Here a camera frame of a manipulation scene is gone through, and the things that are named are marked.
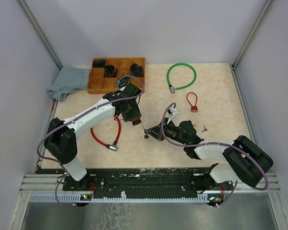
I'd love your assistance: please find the black yellow rolled item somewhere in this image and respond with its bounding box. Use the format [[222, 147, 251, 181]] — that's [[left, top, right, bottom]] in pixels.
[[116, 75, 131, 89]]

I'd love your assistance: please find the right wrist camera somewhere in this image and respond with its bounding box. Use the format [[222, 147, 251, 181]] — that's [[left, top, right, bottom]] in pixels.
[[168, 107, 178, 117]]

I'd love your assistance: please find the green cable lock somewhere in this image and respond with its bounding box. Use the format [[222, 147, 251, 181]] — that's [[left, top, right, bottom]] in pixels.
[[166, 63, 197, 93]]

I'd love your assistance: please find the grey blue cloth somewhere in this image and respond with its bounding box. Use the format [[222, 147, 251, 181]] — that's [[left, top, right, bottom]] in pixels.
[[46, 66, 90, 102]]

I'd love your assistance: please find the black rolled item far left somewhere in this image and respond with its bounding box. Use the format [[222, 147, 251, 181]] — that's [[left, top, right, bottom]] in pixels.
[[92, 59, 106, 68]]

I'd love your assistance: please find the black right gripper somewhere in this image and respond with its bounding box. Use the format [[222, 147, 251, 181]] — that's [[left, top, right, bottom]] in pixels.
[[146, 117, 188, 145]]

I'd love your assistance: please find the aluminium frame post right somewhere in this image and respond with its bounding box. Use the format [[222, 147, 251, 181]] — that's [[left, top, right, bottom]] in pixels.
[[231, 0, 274, 70]]

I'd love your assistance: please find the grey slotted cable duct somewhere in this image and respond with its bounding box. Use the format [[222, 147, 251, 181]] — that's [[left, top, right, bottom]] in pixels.
[[28, 191, 233, 204]]

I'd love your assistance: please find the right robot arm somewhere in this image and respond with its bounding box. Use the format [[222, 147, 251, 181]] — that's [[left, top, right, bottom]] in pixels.
[[144, 118, 274, 190]]

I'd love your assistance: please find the wooden compartment tray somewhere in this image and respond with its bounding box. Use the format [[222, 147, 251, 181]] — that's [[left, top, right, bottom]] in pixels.
[[87, 57, 146, 94]]

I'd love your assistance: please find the aluminium frame post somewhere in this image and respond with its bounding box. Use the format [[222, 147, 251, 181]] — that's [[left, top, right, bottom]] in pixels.
[[16, 0, 63, 70], [231, 0, 274, 70]]

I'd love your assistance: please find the orange black padlock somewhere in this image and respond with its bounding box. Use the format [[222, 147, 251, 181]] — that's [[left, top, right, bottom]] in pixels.
[[132, 117, 142, 126]]

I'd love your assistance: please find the red cable lock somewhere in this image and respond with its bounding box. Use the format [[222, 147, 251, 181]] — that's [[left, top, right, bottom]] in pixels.
[[90, 115, 121, 151]]

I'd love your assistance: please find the aluminium frame post left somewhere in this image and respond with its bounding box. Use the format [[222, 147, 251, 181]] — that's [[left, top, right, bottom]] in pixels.
[[16, 0, 63, 70]]

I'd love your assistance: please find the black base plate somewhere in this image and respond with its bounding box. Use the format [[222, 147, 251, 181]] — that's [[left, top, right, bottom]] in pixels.
[[63, 167, 233, 199]]

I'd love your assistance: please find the black rolled item right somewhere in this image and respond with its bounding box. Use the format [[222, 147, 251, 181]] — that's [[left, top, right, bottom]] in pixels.
[[130, 63, 144, 77]]

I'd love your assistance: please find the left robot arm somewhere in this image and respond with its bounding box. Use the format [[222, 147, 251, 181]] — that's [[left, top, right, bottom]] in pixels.
[[43, 83, 142, 190]]

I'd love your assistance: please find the red cable padlock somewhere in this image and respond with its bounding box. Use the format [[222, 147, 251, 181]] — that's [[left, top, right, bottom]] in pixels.
[[186, 92, 198, 113]]

